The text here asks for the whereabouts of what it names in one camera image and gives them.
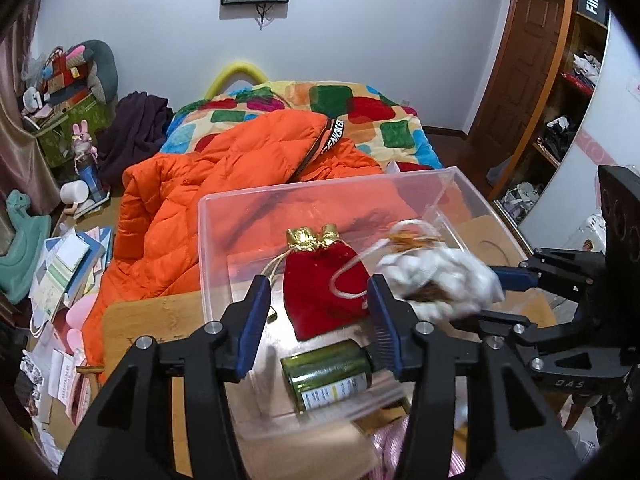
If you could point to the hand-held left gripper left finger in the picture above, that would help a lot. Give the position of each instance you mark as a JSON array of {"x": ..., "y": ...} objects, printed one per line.
[{"x": 255, "y": 310}]

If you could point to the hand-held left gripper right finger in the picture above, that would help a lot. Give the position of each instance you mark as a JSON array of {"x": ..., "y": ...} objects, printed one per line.
[{"x": 380, "y": 310}]

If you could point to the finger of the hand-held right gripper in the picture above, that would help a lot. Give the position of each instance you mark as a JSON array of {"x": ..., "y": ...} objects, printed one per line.
[
  {"x": 510, "y": 277},
  {"x": 500, "y": 327}
]

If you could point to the red velvet pouch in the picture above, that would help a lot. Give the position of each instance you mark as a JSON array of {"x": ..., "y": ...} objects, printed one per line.
[{"x": 320, "y": 290}]

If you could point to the clear plastic storage box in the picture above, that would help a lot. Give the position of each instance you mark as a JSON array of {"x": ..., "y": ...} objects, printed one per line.
[{"x": 225, "y": 240}]

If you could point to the white floor bag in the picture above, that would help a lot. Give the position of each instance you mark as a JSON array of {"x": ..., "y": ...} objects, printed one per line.
[{"x": 520, "y": 200}]

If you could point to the green can white label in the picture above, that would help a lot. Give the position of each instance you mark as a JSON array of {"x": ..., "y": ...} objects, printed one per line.
[{"x": 325, "y": 370}]

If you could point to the wooden desk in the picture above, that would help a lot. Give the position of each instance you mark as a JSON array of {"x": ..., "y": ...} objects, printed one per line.
[{"x": 150, "y": 315}]

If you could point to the orange puffer jacket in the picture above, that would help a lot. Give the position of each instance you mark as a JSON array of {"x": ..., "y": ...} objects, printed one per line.
[{"x": 175, "y": 210}]

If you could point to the pink striped cloth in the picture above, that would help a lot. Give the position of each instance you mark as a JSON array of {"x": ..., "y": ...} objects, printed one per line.
[{"x": 390, "y": 445}]

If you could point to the beige paper bag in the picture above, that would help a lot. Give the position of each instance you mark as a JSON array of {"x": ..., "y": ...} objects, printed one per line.
[{"x": 300, "y": 455}]

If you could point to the brown wooden door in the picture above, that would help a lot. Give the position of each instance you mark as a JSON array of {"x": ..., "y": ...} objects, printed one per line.
[{"x": 530, "y": 60}]

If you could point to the wooden shelf unit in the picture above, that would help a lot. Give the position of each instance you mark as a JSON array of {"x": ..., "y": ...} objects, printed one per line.
[{"x": 565, "y": 40}]

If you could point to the pile of books and papers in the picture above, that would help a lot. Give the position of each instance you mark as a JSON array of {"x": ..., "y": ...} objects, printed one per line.
[{"x": 65, "y": 270}]

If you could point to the colourful patch blanket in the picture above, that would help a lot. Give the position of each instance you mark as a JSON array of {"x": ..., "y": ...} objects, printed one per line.
[{"x": 390, "y": 110}]

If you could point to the black printed box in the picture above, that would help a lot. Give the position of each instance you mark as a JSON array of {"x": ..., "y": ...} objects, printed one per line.
[{"x": 592, "y": 2}]

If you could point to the white mug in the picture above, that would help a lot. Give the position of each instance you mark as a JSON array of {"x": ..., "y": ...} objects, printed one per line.
[{"x": 75, "y": 192}]

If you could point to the dark purple cloth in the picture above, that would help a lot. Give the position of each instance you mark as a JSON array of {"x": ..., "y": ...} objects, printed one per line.
[{"x": 135, "y": 130}]

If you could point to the bunny lid water bottle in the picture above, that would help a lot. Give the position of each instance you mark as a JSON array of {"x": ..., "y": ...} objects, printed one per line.
[{"x": 87, "y": 170}]

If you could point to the teal dinosaur plush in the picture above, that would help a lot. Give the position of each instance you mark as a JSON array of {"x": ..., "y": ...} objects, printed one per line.
[{"x": 25, "y": 250}]

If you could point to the yellow foam tube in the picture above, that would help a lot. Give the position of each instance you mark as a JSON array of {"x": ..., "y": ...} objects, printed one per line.
[{"x": 235, "y": 67}]

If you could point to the grey cushion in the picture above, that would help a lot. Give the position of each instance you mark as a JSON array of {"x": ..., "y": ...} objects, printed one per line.
[{"x": 107, "y": 65}]

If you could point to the brown curtain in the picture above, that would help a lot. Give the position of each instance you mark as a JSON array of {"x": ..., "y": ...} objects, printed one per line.
[{"x": 15, "y": 150}]

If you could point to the small white toy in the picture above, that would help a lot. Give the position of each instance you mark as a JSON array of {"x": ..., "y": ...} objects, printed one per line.
[{"x": 31, "y": 100}]

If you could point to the red patchwork bag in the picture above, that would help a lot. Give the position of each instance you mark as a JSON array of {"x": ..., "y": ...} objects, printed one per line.
[{"x": 65, "y": 67}]

